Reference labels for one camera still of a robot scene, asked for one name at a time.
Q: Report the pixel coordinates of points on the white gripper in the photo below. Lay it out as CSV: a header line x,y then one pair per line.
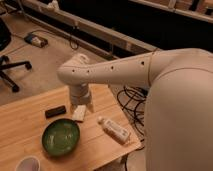
x,y
80,95

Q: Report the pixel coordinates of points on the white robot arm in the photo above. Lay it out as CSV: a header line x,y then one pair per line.
x,y
178,114

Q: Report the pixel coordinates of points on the white sponge block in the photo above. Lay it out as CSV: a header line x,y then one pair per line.
x,y
79,113

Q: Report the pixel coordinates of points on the black rectangular block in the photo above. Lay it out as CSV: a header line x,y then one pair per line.
x,y
55,111

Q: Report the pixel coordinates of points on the green bowl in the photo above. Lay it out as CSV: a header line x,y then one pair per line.
x,y
60,137

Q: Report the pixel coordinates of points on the white plastic bottle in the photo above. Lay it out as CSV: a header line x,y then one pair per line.
x,y
114,130

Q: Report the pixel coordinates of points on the power strip on floor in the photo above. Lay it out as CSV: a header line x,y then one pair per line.
x,y
36,40

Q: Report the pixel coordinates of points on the black office chair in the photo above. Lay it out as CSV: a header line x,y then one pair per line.
x,y
5,39

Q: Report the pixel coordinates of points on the long metal rail frame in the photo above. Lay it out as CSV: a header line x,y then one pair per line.
x,y
109,35

